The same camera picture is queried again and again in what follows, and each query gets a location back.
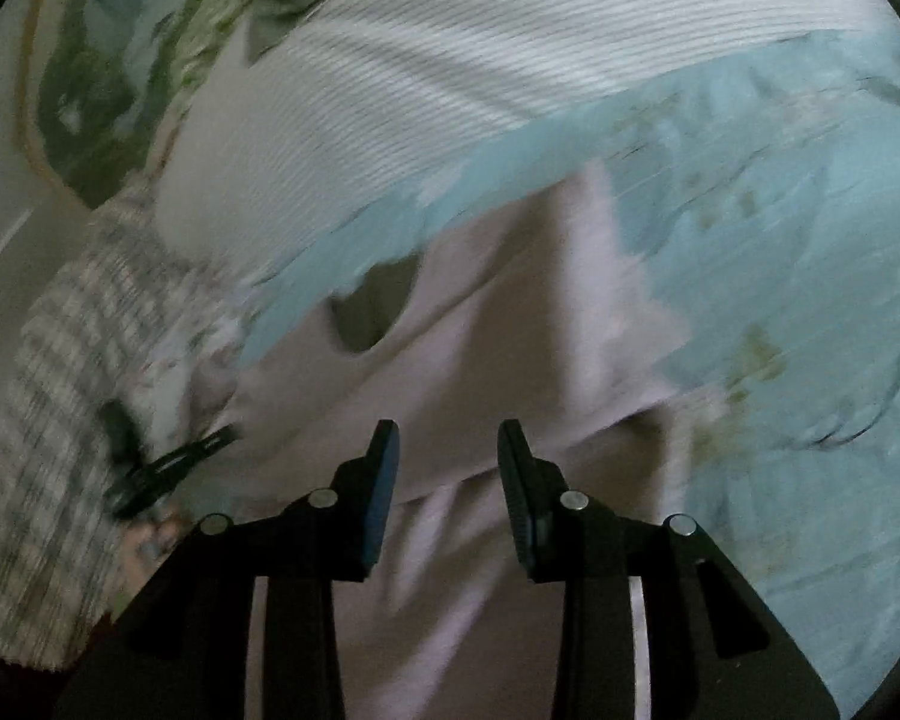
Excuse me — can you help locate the pink knit t-shirt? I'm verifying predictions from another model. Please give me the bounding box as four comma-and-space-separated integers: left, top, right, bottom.
212, 164, 685, 718

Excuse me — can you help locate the green pillow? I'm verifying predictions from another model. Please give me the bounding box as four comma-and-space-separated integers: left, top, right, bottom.
20, 0, 323, 208

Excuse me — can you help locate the teal floral bedsheet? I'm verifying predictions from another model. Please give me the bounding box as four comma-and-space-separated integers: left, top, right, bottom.
238, 21, 900, 714

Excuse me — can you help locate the white striped pillow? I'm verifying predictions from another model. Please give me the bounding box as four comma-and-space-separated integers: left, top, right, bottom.
155, 0, 893, 271

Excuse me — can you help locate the white floral pink cloth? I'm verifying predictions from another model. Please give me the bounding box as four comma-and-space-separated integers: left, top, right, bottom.
119, 268, 260, 457

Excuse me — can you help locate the plaid checkered blanket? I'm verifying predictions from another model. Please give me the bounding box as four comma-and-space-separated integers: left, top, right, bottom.
0, 184, 190, 670

